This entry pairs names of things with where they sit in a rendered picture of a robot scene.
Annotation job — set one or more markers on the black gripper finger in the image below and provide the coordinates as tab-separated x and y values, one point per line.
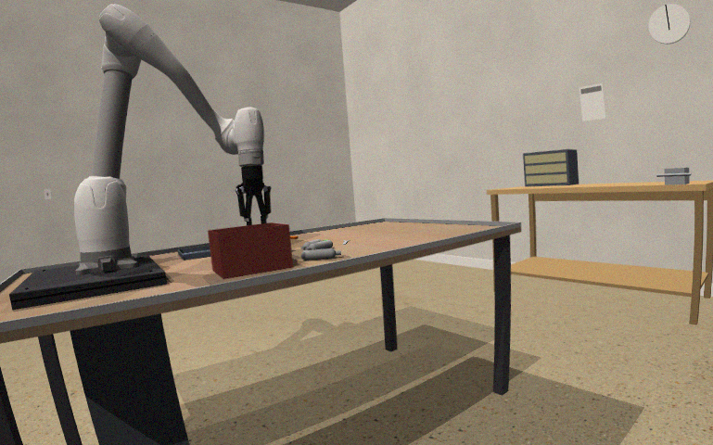
245	212
265	210

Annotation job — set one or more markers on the red open box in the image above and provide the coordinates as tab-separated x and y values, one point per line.
250	249

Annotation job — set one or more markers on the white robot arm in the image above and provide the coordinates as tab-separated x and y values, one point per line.
100	209

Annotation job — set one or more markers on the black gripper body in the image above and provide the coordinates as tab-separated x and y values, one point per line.
252	176

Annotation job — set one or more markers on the dark table edge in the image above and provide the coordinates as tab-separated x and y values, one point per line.
61	316

